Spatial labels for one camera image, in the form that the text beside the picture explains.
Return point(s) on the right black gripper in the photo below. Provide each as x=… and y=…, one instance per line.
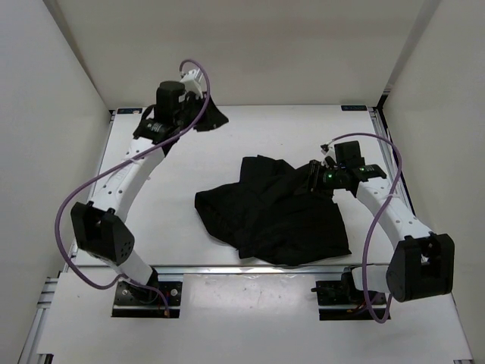
x=314, y=171

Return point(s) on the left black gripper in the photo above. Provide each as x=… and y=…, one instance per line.
x=213, y=119

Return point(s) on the black pleated skirt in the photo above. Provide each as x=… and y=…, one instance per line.
x=270, y=215

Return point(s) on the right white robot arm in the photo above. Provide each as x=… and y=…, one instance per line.
x=422, y=264

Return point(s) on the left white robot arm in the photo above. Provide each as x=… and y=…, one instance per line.
x=99, y=225

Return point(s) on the right blue corner sticker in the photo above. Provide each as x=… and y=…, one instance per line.
x=354, y=108

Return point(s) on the blue corner sticker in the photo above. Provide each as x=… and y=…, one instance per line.
x=354, y=108
x=129, y=111

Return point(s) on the left blue corner sticker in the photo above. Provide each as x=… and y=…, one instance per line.
x=129, y=111

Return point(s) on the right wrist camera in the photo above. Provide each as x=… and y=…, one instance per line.
x=329, y=155

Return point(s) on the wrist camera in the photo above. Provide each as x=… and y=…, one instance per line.
x=192, y=81
x=329, y=155

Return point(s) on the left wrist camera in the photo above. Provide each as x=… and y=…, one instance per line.
x=192, y=81

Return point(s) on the aluminium frame rail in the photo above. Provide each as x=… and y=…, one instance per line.
x=387, y=150

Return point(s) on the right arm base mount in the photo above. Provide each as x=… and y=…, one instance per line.
x=340, y=295

